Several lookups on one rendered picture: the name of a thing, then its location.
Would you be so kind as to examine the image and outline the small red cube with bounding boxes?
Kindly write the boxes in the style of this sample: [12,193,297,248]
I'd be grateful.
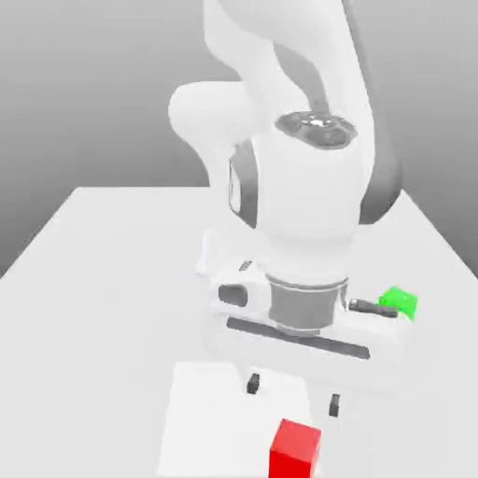
[267,417,323,478]

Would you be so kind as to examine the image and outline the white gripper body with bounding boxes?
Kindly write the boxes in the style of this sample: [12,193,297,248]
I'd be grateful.
[201,303,416,395]

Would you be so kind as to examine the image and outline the small green cube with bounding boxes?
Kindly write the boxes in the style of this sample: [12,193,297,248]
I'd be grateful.
[378,285,419,323]

